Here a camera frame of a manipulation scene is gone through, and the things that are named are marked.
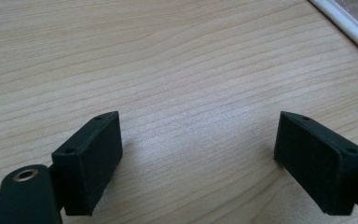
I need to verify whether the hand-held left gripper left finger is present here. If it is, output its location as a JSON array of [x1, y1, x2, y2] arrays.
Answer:
[[50, 110, 124, 217]]

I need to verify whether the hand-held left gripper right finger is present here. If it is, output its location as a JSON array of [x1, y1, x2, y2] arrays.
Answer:
[[273, 110, 358, 217]]

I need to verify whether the clear plastic bag white trim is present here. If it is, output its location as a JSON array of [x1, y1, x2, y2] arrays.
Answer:
[[307, 0, 358, 67]]

